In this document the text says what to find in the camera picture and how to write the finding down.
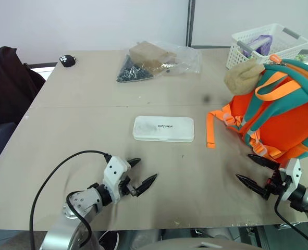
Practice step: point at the clear plastic bag with parts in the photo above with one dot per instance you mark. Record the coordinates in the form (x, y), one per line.
(153, 61)

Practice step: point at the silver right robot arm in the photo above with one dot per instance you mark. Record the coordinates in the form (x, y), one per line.
(307, 208)

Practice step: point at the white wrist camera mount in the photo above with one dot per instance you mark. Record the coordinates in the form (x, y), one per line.
(114, 172)
(292, 173)

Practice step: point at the purple plastic bag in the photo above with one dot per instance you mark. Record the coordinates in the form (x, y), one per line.
(259, 44)

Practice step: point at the white pencil case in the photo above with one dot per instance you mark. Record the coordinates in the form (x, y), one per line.
(164, 128)

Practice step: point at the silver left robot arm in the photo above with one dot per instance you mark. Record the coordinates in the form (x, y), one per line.
(84, 203)

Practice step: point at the dark fabric chair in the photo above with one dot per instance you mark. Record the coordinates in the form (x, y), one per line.
(7, 88)

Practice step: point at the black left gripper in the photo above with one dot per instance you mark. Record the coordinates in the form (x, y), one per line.
(126, 186)

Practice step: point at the orange and teal backpack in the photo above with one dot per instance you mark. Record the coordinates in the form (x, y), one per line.
(278, 109)

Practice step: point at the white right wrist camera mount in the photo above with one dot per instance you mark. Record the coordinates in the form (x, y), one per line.
(292, 173)

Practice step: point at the small black paw-print box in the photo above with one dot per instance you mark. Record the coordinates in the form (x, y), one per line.
(68, 61)

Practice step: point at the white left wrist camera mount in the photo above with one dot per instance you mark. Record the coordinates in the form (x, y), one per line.
(114, 172)

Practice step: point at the white plastic basket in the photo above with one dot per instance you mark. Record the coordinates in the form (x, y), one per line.
(271, 44)

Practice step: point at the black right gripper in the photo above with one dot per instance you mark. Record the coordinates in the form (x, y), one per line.
(275, 183)

